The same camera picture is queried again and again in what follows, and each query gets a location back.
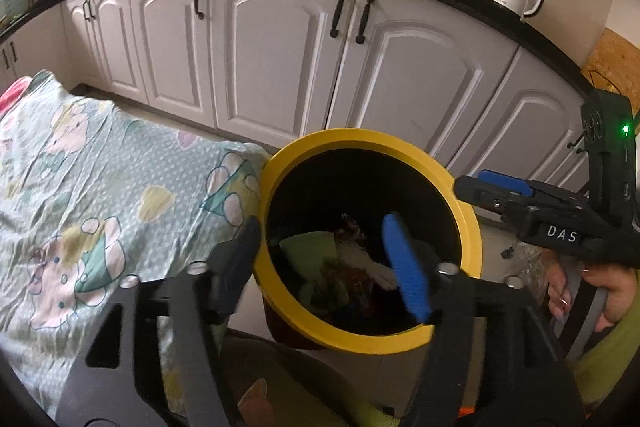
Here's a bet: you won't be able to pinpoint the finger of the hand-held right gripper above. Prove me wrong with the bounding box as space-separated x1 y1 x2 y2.
453 176 543 233
476 169 591 208

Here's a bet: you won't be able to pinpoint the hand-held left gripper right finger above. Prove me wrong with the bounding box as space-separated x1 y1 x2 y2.
381 213 586 427

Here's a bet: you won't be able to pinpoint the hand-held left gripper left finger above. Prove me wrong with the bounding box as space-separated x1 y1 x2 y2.
55 216 263 427

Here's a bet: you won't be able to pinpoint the white plastic bag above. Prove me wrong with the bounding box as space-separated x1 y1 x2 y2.
335 237 398 292

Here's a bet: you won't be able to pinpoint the small brown wrapper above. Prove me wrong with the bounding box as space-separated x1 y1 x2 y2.
340 213 369 243

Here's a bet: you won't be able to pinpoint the clear plastic bag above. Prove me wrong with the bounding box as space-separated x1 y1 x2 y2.
512 241 548 294

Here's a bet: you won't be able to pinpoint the light green plastic bag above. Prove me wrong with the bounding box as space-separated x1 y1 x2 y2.
279 231 341 279

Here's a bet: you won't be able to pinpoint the yellow rimmed black trash bin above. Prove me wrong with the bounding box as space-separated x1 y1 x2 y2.
252 128 483 354

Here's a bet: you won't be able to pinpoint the person's right hand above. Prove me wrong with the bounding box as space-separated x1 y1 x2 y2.
544 253 640 334

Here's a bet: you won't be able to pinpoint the chipboard panel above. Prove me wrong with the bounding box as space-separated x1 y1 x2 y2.
595 27 640 98

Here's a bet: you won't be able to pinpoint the cartoon cat printed blanket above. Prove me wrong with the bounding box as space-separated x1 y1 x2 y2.
0 69 268 418

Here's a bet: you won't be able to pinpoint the yellow green garment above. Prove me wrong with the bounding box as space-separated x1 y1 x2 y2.
570 302 640 408

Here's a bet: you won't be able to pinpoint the white base cabinets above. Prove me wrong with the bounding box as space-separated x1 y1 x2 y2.
0 0 596 228

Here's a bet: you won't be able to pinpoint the pink blanket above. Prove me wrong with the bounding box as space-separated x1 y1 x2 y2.
0 76 31 112

